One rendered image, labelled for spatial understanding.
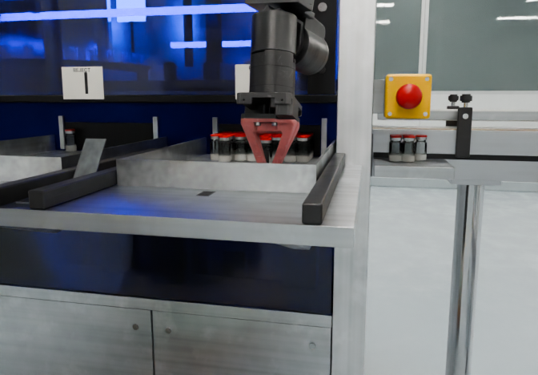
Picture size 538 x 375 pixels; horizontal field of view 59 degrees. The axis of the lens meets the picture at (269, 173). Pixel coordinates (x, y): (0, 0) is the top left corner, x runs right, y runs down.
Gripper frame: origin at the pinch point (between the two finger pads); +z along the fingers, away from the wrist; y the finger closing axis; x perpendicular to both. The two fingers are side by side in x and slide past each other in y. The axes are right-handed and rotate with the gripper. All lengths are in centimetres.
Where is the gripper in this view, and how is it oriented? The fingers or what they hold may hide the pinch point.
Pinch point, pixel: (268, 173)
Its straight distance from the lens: 59.3
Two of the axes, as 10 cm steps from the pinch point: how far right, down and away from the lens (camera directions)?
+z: -0.4, 10.0, -0.2
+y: 2.0, 0.3, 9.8
